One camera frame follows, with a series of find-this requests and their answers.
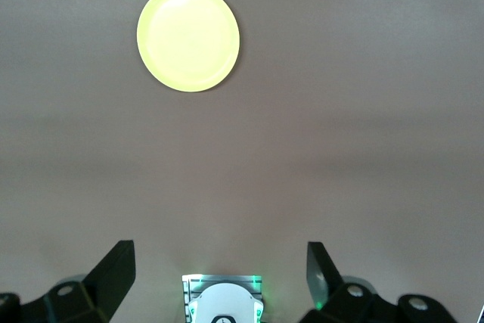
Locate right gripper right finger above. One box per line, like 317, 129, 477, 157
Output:
298, 241, 398, 323

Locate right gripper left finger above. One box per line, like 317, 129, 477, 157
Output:
20, 239, 136, 323

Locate yellow plate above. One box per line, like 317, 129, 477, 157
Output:
136, 0, 241, 94

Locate brown table cover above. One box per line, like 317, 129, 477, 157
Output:
0, 0, 484, 323

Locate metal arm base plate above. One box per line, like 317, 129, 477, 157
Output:
181, 273, 264, 323

